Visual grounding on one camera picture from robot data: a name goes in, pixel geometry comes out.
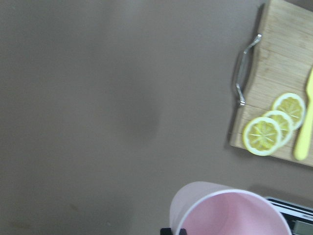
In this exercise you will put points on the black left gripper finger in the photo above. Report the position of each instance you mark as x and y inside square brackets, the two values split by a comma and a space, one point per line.
[168, 231]

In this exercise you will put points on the pink plastic cup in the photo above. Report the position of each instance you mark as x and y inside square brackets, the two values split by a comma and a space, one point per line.
[203, 208]

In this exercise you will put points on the digital kitchen scale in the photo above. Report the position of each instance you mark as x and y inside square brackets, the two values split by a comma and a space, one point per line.
[299, 218]

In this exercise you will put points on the lemon slice near scale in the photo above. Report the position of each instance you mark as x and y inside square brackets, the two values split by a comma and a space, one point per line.
[262, 136]

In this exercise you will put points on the yellow plastic knife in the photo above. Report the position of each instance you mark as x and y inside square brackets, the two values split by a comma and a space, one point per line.
[303, 142]

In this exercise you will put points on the middle lemon slice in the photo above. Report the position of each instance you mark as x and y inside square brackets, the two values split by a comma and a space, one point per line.
[285, 123]

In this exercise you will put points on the bamboo cutting board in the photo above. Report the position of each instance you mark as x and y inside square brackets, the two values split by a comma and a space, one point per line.
[281, 62]

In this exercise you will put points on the metal cutting board handle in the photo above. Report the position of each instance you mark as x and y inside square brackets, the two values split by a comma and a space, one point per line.
[242, 63]

